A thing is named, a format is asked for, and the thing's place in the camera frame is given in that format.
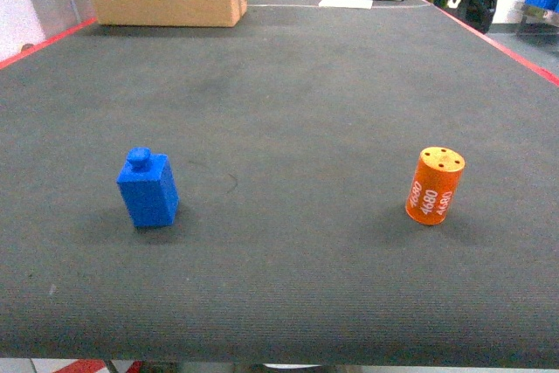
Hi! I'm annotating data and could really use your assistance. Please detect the blue bottle-shaped plastic part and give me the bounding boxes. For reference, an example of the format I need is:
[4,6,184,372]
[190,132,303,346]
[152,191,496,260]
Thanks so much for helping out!
[116,147,180,228]

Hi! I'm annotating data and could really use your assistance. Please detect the orange 4680 cylinder cap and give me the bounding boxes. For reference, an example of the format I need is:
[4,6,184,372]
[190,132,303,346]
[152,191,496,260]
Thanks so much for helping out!
[405,146,466,225]

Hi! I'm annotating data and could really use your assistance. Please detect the red conveyor side rail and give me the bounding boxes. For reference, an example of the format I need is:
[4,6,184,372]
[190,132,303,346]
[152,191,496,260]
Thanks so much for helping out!
[404,0,558,96]

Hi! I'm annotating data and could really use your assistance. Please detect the white paper sheet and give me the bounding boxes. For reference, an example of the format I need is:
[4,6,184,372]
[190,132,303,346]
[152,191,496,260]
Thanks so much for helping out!
[318,0,373,10]

